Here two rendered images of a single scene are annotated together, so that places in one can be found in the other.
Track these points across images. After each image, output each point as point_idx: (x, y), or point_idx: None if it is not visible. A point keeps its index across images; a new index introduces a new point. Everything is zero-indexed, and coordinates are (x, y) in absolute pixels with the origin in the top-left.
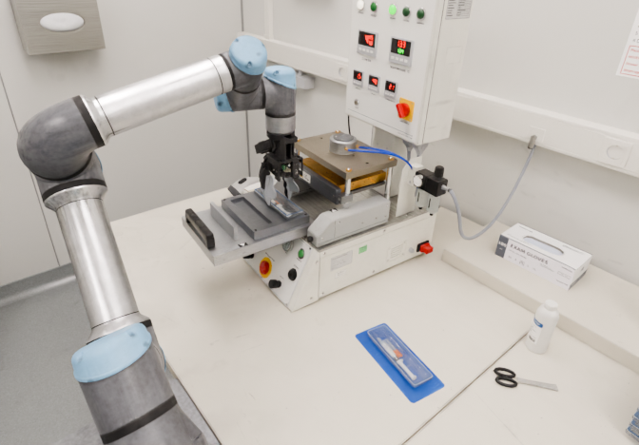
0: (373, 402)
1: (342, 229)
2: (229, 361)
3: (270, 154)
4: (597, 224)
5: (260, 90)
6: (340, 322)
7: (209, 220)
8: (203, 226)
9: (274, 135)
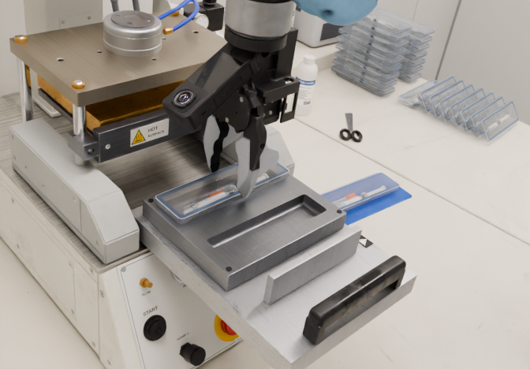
0: (427, 222)
1: None
2: (441, 361)
3: (260, 88)
4: None
5: None
6: None
7: (292, 303)
8: (382, 271)
9: (286, 35)
